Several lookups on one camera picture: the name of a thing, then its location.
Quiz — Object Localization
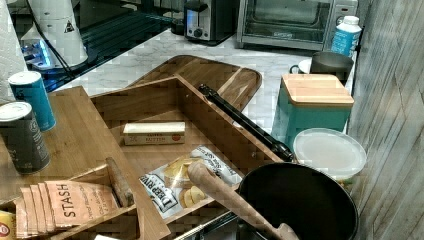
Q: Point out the wooden wok handle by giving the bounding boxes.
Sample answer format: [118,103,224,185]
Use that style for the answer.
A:
[187,162,299,240]

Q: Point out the white butter stick box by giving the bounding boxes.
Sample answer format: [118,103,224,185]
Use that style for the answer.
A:
[123,122,185,145]

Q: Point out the teal canister with wooden lid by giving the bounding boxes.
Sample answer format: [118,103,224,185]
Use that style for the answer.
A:
[271,74,354,148]

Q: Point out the blue salt can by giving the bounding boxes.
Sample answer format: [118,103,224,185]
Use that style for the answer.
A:
[8,71,56,131]

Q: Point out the blue white bottle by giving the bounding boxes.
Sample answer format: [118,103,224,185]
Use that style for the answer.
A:
[331,16,362,57]

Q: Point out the Deep River chips bag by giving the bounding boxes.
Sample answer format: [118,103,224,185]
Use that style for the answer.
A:
[139,145,242,219]

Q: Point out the dark grey spice can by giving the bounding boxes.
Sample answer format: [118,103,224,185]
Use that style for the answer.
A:
[0,101,50,175]

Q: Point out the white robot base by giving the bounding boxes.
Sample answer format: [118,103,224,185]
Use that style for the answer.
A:
[21,0,88,70]

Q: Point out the wooden tea organizer box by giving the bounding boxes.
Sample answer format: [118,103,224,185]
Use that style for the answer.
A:
[1,157,139,240]

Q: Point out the silver toaster oven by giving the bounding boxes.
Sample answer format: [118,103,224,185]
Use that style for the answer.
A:
[236,0,358,51]

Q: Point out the black stovetop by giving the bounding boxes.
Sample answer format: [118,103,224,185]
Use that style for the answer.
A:
[41,11,171,92]

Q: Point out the wooden serving tray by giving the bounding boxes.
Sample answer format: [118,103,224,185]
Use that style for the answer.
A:
[131,55,262,110]

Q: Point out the yellow tea box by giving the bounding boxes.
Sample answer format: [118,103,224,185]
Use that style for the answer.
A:
[0,211,16,240]

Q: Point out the black wok pan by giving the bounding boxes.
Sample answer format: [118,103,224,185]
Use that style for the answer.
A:
[238,163,359,240]

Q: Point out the black silver toaster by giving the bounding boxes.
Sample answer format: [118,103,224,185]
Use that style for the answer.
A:
[184,0,240,46]

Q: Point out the paper towel roll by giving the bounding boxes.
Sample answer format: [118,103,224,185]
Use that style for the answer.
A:
[0,0,27,104]

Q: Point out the wooden cutting board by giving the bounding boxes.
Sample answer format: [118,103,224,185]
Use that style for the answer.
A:
[0,87,170,240]

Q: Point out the open wooden drawer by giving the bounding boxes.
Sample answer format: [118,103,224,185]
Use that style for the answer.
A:
[89,75,284,240]

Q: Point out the grey metal mug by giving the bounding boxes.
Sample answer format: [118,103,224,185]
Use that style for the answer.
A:
[289,51,354,85]

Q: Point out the clear plastic lidded container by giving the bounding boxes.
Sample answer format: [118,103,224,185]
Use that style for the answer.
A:
[293,128,367,181]

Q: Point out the orange Stash tea packets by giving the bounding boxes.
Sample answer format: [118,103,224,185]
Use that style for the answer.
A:
[15,180,119,239]

